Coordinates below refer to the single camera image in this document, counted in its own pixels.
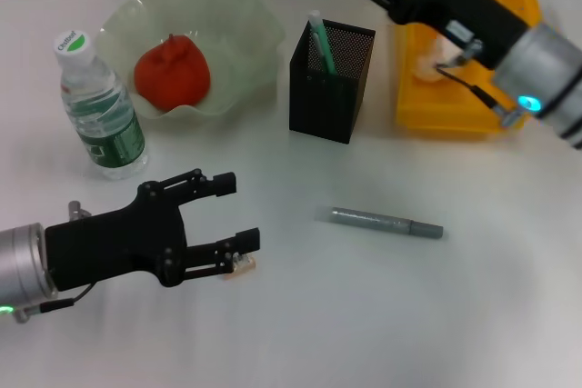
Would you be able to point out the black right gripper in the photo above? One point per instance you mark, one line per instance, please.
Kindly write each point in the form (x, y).
(454, 2)

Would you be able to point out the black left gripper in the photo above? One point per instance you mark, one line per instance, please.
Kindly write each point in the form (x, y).
(113, 242)

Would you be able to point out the beige eraser with barcode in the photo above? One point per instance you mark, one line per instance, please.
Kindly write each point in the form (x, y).
(245, 266)

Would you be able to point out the green pen with white clip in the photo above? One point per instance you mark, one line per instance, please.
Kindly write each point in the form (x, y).
(320, 38)

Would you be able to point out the white paper ball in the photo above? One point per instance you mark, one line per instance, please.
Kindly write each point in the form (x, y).
(427, 67)

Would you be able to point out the grey glitter pen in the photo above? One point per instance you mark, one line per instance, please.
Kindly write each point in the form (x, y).
(386, 222)

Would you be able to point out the clear green-label water bottle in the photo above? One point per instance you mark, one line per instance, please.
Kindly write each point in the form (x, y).
(104, 124)

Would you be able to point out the black mesh pen holder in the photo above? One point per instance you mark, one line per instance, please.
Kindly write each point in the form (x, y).
(327, 106)

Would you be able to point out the green glass fruit plate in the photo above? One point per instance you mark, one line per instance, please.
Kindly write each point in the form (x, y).
(236, 33)

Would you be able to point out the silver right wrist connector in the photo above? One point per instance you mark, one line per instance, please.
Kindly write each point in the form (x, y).
(475, 48)

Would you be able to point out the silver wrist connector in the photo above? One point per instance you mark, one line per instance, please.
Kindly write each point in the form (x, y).
(475, 48)
(78, 211)

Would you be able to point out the yellow plastic bin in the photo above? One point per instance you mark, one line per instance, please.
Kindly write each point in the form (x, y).
(432, 106)

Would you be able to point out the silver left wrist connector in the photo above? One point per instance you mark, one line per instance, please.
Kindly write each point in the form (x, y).
(78, 211)

